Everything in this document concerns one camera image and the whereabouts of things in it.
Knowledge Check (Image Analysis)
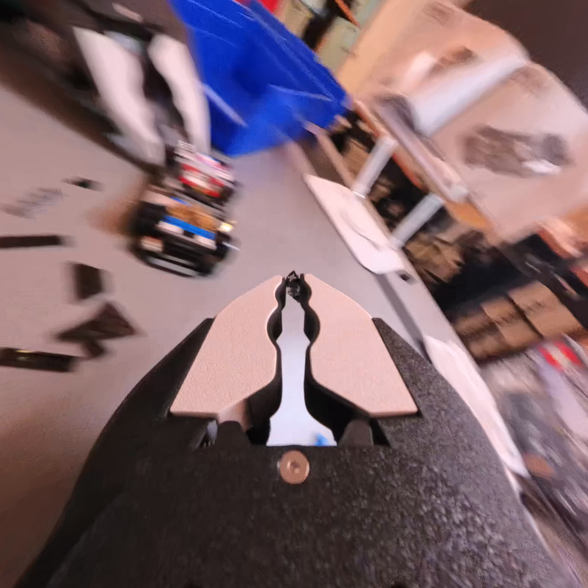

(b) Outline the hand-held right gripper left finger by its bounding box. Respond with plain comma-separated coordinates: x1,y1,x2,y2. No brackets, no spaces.
170,276,283,435

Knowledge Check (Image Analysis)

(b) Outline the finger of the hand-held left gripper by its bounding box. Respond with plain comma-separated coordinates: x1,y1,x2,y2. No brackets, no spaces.
148,35,212,151
73,28,166,165

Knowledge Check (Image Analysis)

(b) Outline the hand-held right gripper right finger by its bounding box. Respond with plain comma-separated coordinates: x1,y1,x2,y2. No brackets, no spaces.
303,274,419,443

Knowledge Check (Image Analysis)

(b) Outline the blue plastic bin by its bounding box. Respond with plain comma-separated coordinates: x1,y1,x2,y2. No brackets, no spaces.
168,0,353,158

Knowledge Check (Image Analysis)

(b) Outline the black lego car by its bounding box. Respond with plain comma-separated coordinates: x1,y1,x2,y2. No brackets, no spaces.
130,140,240,279

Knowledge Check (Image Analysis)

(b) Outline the black lego bar tile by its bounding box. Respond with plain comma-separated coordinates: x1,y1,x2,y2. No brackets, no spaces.
0,234,66,252
0,347,77,374

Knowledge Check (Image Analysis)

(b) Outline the small black lego wedge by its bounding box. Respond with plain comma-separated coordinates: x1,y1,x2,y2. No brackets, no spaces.
56,301,139,357

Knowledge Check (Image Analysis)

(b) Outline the grey lego plate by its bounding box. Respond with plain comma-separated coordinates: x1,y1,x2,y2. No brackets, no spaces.
1,186,63,220

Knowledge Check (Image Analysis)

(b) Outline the lego set box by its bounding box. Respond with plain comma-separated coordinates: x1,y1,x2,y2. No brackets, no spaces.
482,339,588,552

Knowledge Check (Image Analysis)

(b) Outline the white monitor stand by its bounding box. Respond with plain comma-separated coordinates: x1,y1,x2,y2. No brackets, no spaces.
303,46,529,277

